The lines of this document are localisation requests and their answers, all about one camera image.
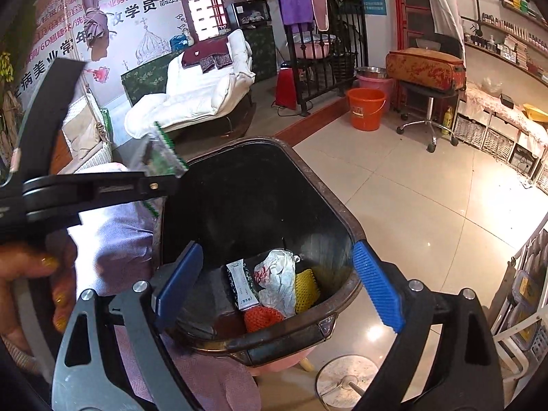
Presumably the person's left hand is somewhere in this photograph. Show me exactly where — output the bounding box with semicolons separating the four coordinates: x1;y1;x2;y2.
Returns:
1;230;77;352

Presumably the green patterned cabinet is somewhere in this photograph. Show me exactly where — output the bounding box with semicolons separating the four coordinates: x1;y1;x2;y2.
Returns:
121;51;181;106

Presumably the red phone booth cabinet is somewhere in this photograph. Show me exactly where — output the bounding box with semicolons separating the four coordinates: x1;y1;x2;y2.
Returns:
181;0;228;42

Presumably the white padded lounge chair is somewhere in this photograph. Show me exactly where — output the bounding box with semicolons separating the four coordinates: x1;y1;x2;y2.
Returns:
124;29;256;139

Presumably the yellow foam fruit net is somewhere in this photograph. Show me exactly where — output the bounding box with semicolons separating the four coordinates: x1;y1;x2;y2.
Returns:
295;269;321;314

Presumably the dark red folded cloth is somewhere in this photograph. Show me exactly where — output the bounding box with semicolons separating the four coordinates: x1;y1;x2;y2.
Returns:
181;37;232;73

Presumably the orange foam fruit net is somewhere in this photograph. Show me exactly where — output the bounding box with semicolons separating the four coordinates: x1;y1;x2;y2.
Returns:
244;306;284;333

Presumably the orange plastic bucket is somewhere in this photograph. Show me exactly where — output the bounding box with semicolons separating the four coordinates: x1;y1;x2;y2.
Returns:
347;87;387;132

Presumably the purple hanging towel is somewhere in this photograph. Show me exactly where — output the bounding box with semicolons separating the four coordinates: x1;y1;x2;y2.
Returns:
279;0;314;26

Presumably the white wicker sofa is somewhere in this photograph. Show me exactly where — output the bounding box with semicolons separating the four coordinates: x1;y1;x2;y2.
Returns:
55;93;112;174

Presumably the black metal rack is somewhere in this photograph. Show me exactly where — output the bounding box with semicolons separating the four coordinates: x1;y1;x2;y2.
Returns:
285;1;369;117

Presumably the black trash bin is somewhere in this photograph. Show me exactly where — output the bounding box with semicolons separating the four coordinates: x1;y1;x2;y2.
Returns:
155;137;365;368

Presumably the orange patterned suitcase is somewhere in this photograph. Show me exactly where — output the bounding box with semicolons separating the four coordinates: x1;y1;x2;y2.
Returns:
385;47;466;92

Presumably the red space heater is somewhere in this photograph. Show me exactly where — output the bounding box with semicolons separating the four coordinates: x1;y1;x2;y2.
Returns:
275;68;297;110

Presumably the chrome swivel stool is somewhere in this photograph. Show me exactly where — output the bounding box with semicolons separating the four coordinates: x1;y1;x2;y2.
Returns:
396;80;459;153

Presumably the green clear snack wrapper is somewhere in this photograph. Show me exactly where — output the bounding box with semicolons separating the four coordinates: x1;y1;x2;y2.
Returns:
128;122;189;219

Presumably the white stick sachet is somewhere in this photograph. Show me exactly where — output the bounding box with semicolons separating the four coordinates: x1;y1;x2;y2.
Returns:
226;259;259;311

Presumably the white crumpled plastic wrapper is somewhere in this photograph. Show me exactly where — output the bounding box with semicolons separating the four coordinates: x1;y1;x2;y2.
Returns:
253;249;300;318

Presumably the pink plastic basin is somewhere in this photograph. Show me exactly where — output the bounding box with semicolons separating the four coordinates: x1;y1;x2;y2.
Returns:
357;67;396;110

